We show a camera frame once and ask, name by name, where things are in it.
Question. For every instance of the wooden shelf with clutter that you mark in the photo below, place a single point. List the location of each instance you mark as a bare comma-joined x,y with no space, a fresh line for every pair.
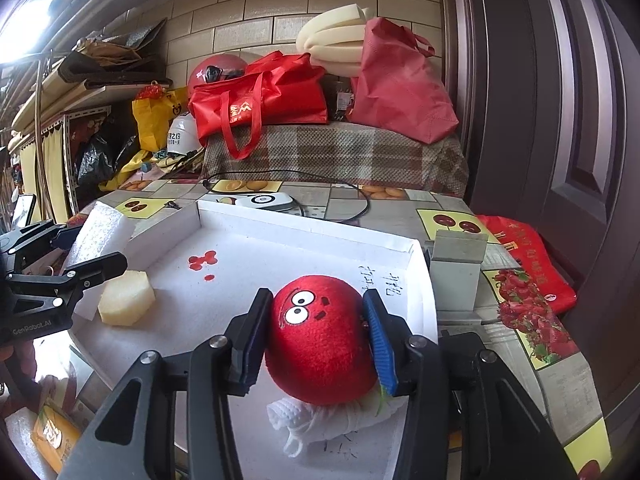
87,91

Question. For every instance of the red plastic bag with print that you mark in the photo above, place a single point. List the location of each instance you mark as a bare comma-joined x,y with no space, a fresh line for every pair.
527,248

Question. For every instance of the dark red fabric bag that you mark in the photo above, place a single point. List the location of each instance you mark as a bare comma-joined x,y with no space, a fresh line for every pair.
396,88

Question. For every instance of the cream foam roll bundle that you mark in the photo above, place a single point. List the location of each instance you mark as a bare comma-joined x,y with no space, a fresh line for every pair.
334,39

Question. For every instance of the white knitted cloth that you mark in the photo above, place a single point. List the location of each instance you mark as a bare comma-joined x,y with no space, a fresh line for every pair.
306,423

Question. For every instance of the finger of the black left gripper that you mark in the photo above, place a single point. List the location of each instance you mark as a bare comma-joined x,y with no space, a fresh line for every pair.
24,246
75,280

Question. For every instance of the red plush ball with face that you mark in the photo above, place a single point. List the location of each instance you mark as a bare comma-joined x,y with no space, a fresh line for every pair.
318,350

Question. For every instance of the fruit pattern tablecloth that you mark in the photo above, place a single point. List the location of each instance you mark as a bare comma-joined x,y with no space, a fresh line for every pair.
510,314

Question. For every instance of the red helmet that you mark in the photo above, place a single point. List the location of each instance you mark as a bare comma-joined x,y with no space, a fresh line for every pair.
216,68

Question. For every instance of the grey small box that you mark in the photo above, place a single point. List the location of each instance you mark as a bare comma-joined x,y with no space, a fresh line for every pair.
454,269

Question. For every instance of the cream hexagonal foam piece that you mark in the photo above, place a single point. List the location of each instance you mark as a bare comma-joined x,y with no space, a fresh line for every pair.
126,299

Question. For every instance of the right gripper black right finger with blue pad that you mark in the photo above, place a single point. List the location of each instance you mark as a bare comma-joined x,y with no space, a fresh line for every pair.
504,435

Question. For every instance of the dark brown door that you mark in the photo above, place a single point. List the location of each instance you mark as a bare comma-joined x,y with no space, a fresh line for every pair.
547,94

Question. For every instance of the plaid blanket covered bench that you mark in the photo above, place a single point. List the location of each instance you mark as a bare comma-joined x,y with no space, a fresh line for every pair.
344,152

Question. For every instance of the white foam tray box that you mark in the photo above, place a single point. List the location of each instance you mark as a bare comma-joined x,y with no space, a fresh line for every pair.
207,261

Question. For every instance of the yellow shopping bag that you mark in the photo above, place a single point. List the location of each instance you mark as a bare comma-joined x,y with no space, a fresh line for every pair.
154,108

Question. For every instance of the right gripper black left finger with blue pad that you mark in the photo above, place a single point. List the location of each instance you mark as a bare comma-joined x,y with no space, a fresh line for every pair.
132,435

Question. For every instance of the black plastic bag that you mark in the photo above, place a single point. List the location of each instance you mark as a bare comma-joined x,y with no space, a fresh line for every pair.
102,157

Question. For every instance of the red tote bag with handles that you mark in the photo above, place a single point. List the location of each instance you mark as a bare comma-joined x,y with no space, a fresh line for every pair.
277,89

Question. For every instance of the white helmet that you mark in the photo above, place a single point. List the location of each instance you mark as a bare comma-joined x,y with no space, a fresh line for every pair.
182,138

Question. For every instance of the white round device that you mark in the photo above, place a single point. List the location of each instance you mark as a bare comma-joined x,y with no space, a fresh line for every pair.
265,201

